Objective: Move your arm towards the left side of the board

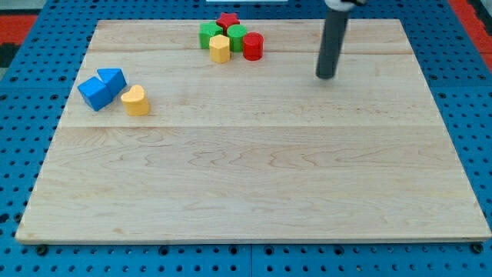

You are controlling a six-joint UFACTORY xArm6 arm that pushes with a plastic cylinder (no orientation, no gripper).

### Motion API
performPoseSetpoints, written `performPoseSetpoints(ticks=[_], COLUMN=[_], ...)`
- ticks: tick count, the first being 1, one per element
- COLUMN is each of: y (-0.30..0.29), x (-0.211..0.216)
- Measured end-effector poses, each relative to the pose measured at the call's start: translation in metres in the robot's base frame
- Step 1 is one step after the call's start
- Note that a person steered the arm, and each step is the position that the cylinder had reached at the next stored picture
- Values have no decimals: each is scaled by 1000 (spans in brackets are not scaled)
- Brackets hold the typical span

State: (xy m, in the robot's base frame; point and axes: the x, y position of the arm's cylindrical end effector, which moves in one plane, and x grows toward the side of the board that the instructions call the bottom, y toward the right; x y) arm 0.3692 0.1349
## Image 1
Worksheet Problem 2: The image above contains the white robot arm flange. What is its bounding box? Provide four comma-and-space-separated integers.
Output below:
324, 0, 367, 12

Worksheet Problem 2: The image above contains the light wooden board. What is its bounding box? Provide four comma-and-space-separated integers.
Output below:
15, 19, 491, 245

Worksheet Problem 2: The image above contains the red cylinder block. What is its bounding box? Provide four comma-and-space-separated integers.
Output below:
243, 32, 264, 61

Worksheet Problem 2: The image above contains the yellow hexagon block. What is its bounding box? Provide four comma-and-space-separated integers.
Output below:
209, 35, 231, 63

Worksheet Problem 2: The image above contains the green cylinder block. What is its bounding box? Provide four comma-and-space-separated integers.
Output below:
227, 24, 248, 52

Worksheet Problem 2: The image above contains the yellow heart block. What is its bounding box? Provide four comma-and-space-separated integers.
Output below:
120, 85, 150, 116

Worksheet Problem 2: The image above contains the green cube block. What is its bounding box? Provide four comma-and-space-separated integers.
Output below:
198, 22, 223, 49

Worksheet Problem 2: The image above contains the red star block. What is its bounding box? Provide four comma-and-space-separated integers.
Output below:
216, 12, 240, 34

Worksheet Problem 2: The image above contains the blue triangle block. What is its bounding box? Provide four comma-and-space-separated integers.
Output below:
97, 68, 127, 98

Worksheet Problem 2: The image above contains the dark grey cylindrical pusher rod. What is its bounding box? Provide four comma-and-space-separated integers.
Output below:
316, 8, 350, 79

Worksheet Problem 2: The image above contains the blue cube block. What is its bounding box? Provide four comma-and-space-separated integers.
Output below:
78, 76, 113, 112

